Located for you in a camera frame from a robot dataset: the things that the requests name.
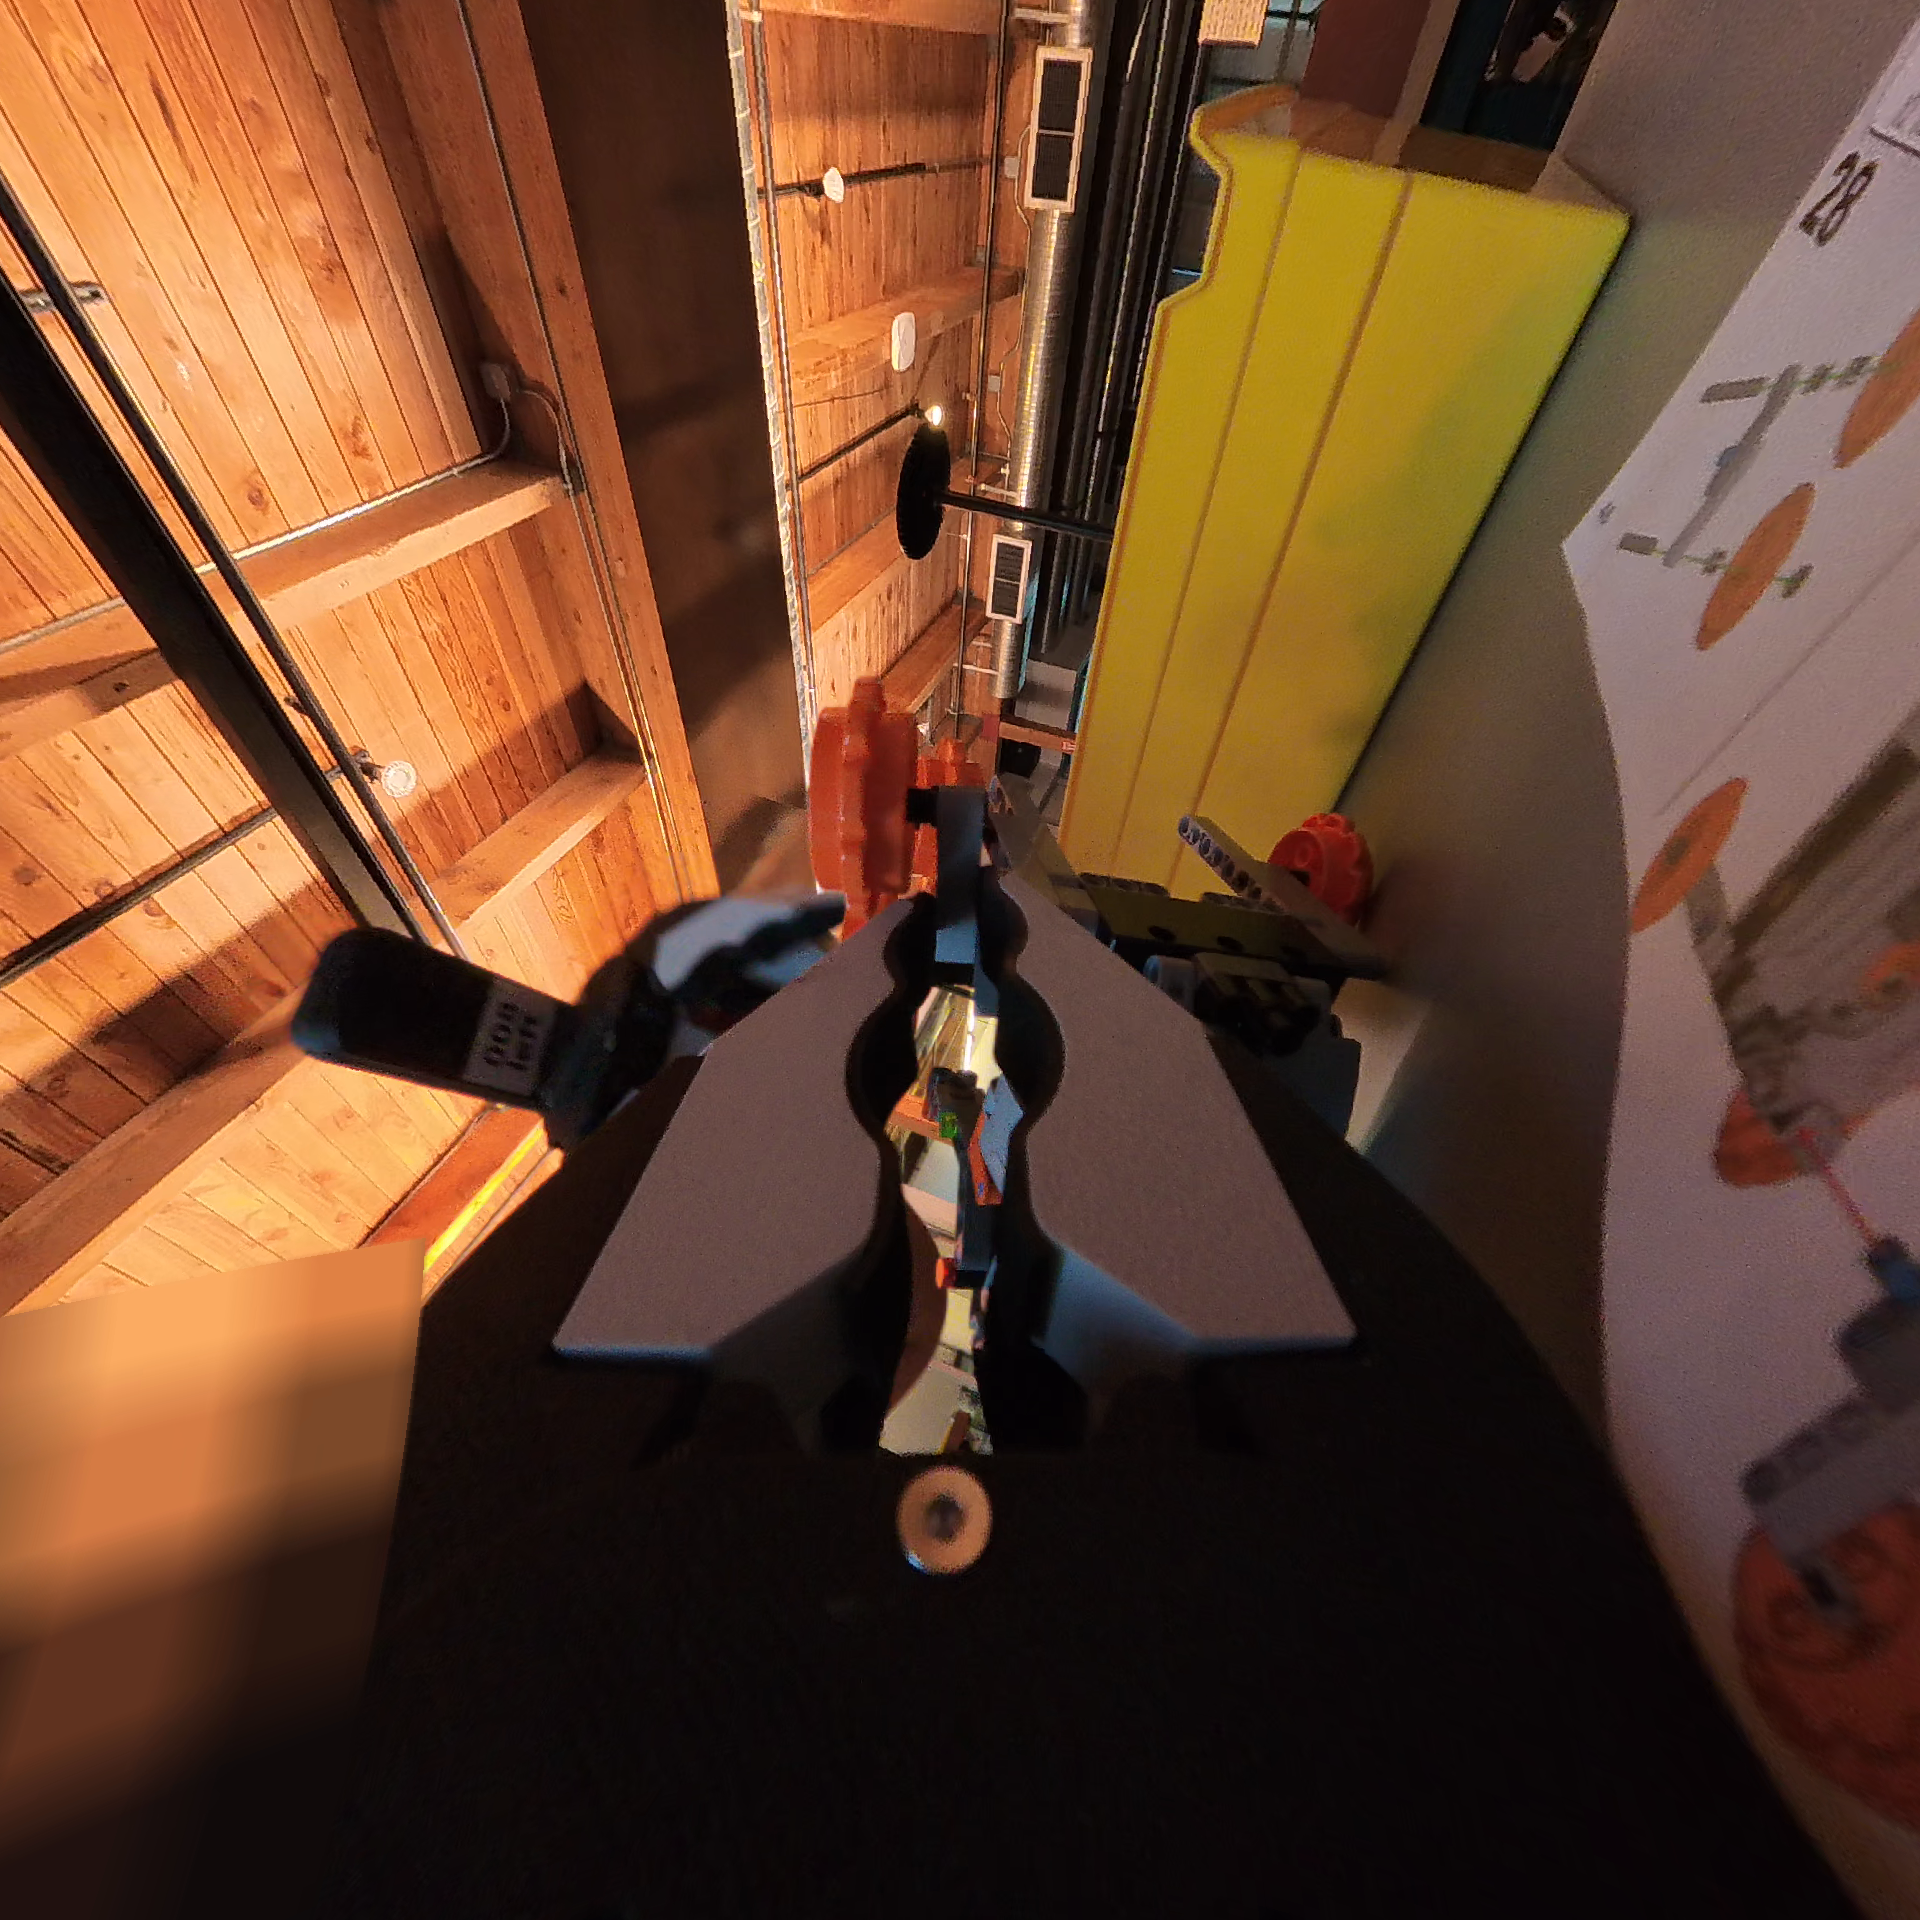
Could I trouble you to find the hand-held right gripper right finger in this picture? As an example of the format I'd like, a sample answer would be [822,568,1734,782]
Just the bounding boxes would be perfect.
[976,877,1359,1453]

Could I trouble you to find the open white instruction booklet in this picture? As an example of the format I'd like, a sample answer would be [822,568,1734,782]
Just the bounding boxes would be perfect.
[1558,0,1920,1905]

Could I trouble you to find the grey bracket with orange wheels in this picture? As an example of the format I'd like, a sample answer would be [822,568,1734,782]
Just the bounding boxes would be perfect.
[806,674,1004,1291]

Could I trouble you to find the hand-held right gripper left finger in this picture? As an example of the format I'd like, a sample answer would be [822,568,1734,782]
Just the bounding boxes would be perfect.
[556,896,922,1453]

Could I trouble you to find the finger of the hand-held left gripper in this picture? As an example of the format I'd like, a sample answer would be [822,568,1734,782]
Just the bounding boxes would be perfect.
[650,890,848,1033]

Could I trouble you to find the silver air duct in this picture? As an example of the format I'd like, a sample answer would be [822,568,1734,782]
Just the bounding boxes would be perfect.
[990,0,1112,706]

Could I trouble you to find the grey orange brick robot model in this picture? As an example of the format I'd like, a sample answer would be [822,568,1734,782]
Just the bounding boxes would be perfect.
[885,779,1389,1449]

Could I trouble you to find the yellow plastic bin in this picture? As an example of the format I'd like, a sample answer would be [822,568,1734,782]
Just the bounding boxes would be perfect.
[1055,82,1632,903]

